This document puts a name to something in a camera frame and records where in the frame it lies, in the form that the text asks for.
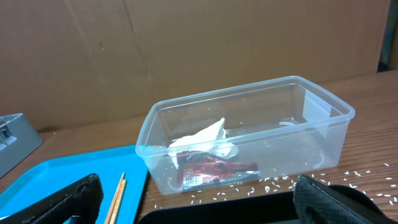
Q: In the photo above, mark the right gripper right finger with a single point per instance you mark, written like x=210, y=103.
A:
x=318, y=203

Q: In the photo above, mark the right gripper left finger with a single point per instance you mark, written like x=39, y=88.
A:
x=77, y=203

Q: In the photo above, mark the red snack wrapper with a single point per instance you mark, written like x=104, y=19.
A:
x=200, y=170

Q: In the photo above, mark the white napkin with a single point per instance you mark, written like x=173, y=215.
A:
x=214, y=132

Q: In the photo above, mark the grey dishwasher rack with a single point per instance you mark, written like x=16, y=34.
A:
x=18, y=140

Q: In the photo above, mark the left wooden chopstick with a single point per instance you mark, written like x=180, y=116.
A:
x=111, y=208

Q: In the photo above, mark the wooden chopstick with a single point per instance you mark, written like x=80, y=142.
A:
x=111, y=208
x=118, y=201

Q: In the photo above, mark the black plastic tray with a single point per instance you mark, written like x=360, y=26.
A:
x=274, y=208

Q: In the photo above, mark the right wooden chopstick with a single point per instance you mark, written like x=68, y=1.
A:
x=118, y=201

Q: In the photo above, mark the teal plastic tray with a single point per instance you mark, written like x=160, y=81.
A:
x=53, y=175

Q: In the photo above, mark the clear plastic bin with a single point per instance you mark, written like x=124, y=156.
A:
x=287, y=125

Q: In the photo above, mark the brown cardboard backdrop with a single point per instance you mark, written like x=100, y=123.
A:
x=70, y=63

